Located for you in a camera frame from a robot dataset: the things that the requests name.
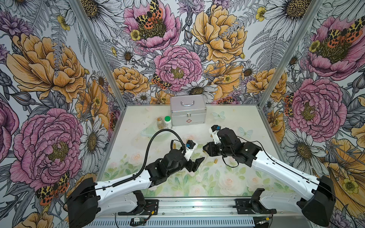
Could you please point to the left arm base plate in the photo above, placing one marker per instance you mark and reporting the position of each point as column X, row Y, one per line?
column 136, row 204

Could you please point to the aluminium corner post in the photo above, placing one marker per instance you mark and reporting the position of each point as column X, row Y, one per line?
column 297, row 38
column 93, row 41

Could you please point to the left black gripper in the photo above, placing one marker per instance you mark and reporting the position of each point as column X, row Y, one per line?
column 193, row 166

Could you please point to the silver aluminium first aid case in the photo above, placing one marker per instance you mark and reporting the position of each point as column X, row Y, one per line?
column 188, row 110

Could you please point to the clear jar brown contents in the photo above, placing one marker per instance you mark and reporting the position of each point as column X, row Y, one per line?
column 160, row 123

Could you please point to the aluminium front rail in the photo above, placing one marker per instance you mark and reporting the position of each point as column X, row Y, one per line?
column 194, row 206

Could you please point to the right aluminium corner post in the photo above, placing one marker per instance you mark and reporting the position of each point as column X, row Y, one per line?
column 297, row 38

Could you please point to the white bottle green cap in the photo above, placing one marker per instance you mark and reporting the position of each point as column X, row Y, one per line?
column 168, row 122

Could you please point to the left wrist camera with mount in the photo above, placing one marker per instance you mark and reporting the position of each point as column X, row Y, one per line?
column 190, row 146

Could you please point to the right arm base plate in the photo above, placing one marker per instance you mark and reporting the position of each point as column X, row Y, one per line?
column 252, row 205

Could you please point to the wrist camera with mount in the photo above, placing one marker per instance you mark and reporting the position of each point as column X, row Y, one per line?
column 190, row 146
column 214, row 133

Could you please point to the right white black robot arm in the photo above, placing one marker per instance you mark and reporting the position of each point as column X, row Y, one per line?
column 315, row 196

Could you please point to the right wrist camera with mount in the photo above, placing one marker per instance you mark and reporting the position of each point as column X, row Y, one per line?
column 214, row 133

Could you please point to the small green circuit board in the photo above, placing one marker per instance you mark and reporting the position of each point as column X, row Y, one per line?
column 136, row 222

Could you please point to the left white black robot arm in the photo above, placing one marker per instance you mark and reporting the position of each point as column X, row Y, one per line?
column 91, row 199

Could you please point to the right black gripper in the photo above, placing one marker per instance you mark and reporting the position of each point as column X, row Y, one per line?
column 211, row 151

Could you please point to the left aluminium corner post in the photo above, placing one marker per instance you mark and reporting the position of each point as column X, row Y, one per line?
column 93, row 41

